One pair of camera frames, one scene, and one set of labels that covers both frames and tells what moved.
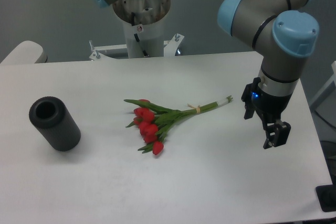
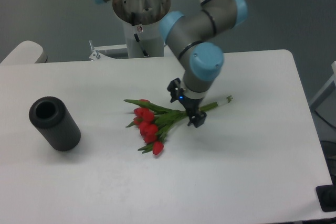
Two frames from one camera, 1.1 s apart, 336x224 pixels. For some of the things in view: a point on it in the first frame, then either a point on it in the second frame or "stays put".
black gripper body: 269,107 -> 191,106
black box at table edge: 326,196 stays put
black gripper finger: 276,134 -> 197,119
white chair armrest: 27,52 stays put
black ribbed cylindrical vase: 51,116 stays put
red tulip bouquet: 152,120 stays put
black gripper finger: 247,97 -> 173,88
